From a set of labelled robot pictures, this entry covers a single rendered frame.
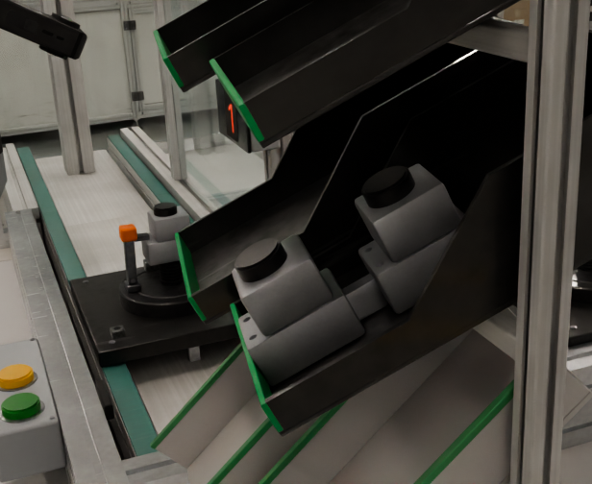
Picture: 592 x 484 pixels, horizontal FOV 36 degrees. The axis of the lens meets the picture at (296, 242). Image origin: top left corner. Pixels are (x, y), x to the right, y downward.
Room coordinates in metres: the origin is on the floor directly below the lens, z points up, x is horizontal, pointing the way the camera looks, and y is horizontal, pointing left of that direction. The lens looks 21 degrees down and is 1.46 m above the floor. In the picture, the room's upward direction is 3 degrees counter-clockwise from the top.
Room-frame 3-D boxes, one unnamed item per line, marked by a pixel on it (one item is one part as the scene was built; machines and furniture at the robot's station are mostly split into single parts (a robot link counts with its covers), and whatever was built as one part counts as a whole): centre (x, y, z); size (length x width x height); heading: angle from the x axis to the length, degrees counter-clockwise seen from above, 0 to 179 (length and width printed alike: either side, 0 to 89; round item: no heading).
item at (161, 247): (1.10, 0.16, 1.06); 0.08 x 0.04 x 0.07; 110
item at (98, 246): (1.18, 0.17, 0.91); 0.84 x 0.28 x 0.10; 20
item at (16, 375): (0.90, 0.32, 0.96); 0.04 x 0.04 x 0.02
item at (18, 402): (0.84, 0.30, 0.96); 0.04 x 0.04 x 0.02
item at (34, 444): (0.90, 0.32, 0.93); 0.21 x 0.07 x 0.06; 20
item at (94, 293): (1.09, 0.17, 0.96); 0.24 x 0.24 x 0.02; 20
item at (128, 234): (1.08, 0.21, 1.04); 0.04 x 0.02 x 0.08; 110
